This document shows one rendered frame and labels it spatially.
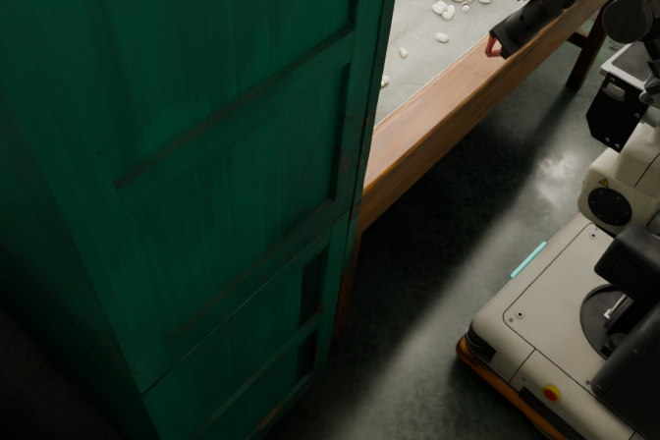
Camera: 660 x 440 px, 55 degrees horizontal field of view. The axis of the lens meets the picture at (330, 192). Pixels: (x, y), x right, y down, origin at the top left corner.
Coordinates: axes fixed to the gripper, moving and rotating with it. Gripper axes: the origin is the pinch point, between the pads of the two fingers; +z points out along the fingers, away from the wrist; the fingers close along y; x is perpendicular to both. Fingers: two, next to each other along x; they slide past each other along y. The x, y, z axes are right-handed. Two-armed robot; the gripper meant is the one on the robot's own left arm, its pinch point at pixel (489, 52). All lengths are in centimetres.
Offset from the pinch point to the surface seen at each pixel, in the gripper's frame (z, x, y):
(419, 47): 36.5, -13.9, -18.3
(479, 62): 26.9, -0.5, -23.3
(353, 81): -19, -8, 46
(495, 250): 85, 55, -33
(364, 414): 80, 61, 43
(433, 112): 24.7, 2.9, 1.2
